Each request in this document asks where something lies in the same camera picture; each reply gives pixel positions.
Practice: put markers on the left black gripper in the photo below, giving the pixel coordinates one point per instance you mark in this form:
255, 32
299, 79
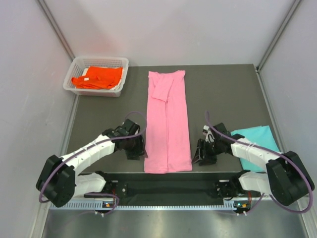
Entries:
139, 150

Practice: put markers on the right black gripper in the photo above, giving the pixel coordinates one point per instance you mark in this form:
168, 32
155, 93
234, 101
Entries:
207, 158

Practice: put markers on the pink t shirt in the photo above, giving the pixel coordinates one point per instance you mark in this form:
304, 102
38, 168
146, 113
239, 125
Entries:
167, 134

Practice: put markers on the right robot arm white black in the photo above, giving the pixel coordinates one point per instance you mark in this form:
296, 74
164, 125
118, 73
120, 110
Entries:
283, 176

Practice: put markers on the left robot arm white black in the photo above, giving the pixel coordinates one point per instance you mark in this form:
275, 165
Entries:
61, 180

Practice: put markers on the folded teal t shirt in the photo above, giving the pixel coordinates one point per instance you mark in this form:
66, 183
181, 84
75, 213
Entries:
262, 136

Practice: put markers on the orange t shirt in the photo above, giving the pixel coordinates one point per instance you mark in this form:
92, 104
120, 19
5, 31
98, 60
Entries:
99, 78

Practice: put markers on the white plastic laundry basket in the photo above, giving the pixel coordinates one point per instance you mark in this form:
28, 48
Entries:
80, 65

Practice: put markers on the slotted white cable duct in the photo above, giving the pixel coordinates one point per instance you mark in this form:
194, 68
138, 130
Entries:
101, 205

